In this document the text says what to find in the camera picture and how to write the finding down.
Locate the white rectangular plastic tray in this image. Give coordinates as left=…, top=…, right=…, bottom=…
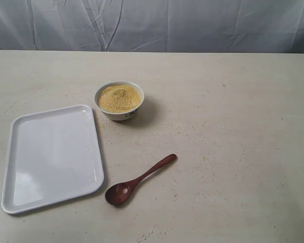
left=1, top=105, right=104, bottom=215

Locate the white wrinkled backdrop curtain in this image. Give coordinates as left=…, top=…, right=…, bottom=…
left=0, top=1, right=304, bottom=53

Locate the dark brown wooden spoon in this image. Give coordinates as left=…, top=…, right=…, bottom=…
left=105, top=154, right=177, bottom=207

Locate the yellow millet grain heap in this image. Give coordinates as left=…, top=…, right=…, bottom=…
left=97, top=85, right=141, bottom=113

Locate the white ceramic bowl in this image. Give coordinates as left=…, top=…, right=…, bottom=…
left=94, top=81, right=144, bottom=121

